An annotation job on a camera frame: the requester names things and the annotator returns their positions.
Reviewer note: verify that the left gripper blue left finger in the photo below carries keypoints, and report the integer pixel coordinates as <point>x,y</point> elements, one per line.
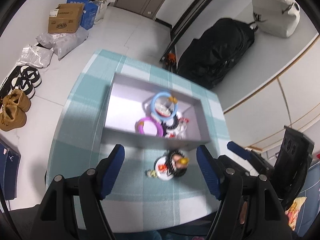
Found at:
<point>108,170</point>

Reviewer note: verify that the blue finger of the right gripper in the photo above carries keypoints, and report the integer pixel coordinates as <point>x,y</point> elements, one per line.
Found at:
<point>238,150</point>

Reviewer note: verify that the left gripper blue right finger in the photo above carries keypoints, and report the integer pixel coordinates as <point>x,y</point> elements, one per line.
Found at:
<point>211,171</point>

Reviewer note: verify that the black bead bracelet pig charm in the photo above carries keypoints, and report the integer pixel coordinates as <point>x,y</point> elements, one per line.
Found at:
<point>176,163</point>

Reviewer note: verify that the white round red badge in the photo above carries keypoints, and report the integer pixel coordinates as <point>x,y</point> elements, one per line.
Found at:
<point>162,170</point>

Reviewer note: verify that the small yellow green charm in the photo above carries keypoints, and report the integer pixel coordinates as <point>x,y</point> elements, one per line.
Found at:
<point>151,173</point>

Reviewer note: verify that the grey open cardboard box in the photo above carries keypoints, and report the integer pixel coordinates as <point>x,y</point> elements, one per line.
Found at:
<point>131,119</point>

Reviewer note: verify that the white red badge in box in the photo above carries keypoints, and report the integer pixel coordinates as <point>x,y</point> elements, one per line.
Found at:
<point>163,110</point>

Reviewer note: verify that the black suitcase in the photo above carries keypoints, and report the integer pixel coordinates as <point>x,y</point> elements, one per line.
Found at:
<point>209,58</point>

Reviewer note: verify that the brown shoes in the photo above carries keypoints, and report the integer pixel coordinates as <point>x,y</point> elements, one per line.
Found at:
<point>14,108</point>

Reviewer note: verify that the black metal rack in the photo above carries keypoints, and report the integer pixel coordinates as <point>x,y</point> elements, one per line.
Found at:
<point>184,22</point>

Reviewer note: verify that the black white sandals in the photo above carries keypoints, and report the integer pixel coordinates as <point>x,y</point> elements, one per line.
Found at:
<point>24,78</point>

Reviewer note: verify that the grey plastic mailer bag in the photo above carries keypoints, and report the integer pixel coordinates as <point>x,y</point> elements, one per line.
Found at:
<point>63,43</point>

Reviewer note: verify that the silver plastic mailer bag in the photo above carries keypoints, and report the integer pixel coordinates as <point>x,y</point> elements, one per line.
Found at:
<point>35,56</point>

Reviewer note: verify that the white hanging tote bag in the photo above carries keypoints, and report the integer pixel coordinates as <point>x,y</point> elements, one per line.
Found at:
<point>276,17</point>

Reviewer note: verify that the brown cardboard box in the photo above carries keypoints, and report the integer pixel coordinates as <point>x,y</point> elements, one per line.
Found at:
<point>65,18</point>

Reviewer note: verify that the blue cardboard box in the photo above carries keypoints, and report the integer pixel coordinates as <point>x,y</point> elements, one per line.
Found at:
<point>89,13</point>

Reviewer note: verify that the white woven sack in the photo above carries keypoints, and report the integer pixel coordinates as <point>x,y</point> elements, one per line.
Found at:
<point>102,7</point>

